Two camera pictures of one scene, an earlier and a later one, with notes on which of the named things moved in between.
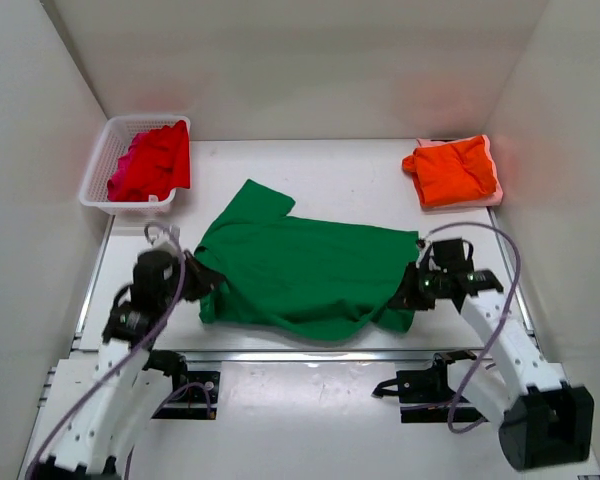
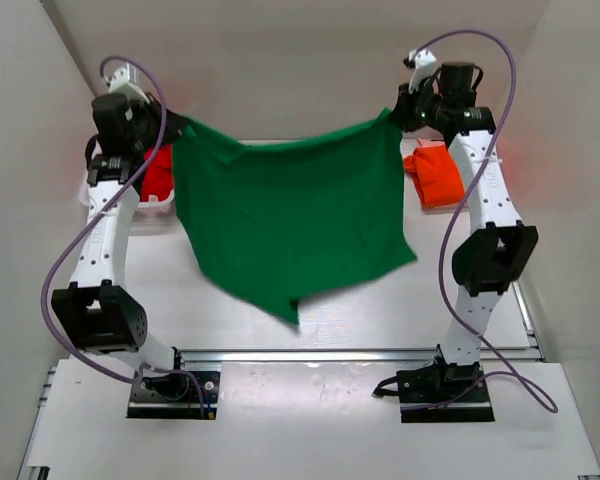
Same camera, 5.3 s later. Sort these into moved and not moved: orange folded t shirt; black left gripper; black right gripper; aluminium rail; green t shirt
Moved: black right gripper; green t shirt; black left gripper
Not moved: orange folded t shirt; aluminium rail
